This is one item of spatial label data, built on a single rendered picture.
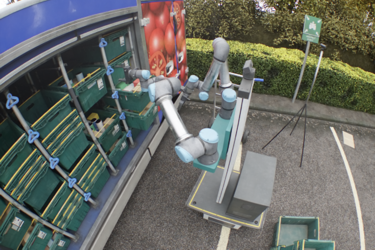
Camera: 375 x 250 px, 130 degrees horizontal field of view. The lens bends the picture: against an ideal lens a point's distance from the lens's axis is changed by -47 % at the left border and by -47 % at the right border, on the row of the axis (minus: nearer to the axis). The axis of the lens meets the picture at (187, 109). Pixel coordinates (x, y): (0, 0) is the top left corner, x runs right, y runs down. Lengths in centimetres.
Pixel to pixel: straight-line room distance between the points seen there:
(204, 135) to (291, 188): 206
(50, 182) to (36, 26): 109
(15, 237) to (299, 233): 293
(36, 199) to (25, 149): 41
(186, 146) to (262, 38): 547
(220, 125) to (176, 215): 140
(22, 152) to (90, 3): 111
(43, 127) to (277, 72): 421
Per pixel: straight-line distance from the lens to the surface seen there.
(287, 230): 251
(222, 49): 119
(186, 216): 229
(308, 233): 263
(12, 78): 108
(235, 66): 400
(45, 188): 147
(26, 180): 136
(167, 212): 233
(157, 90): 101
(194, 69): 425
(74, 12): 124
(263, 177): 166
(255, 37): 603
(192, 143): 93
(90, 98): 154
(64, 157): 147
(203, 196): 204
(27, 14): 108
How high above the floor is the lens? 220
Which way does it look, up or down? 37 degrees down
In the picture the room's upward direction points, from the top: 3 degrees counter-clockwise
